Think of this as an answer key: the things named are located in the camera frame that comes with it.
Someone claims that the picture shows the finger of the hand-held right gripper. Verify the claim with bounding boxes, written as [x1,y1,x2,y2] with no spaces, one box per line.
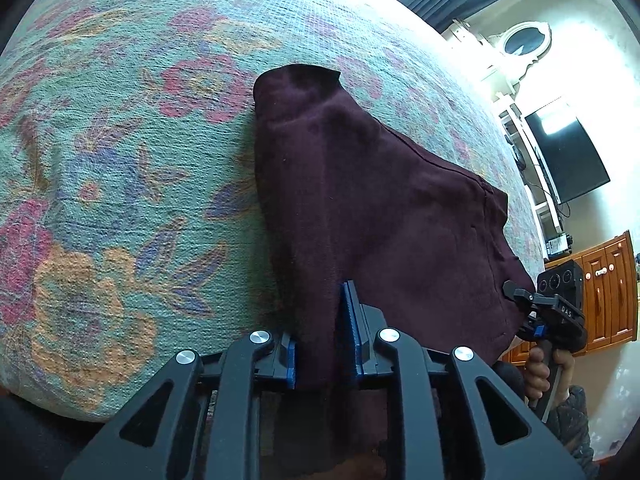
[502,280,542,308]
[517,312,547,343]

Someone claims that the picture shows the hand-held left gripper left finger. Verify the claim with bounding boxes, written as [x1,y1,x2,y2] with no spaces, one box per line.
[61,330,301,480]

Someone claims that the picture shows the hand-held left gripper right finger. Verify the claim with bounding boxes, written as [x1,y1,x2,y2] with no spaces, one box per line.
[341,281,588,480]

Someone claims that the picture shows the maroon pants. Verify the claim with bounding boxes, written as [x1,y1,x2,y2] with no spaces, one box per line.
[252,62,538,476]

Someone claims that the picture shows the person's right forearm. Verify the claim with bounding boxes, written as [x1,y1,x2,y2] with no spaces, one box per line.
[542,385,602,480]

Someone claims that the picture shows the person's right hand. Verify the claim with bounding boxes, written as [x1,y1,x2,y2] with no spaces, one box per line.
[524,345,577,405]

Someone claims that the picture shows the wooden cabinet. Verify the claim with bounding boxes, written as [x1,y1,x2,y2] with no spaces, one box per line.
[502,230,640,367]

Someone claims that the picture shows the white television stand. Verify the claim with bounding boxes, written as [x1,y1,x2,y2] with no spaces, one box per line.
[495,92,576,257]

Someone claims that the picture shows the black television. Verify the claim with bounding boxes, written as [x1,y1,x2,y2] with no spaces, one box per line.
[524,104,612,206]

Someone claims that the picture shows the white vanity with oval mirror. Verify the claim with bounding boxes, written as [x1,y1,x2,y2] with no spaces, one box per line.
[442,19,554,96]

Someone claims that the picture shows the floral bed blanket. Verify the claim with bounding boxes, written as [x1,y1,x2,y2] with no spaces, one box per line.
[0,0,548,423]

